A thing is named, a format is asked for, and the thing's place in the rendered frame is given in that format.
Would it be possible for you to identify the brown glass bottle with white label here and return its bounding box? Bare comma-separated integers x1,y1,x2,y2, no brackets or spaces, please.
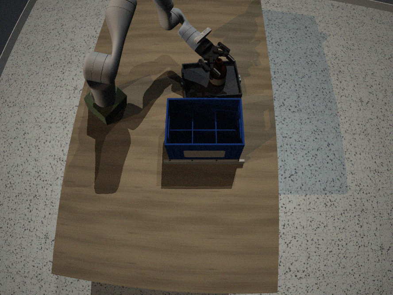
209,58,227,87

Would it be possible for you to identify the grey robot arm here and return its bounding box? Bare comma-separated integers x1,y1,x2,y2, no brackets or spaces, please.
83,0,212,108

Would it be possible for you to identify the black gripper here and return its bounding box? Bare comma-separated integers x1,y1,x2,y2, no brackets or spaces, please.
195,39,235,77

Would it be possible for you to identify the blue crate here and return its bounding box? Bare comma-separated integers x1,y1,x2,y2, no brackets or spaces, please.
165,98,245,159

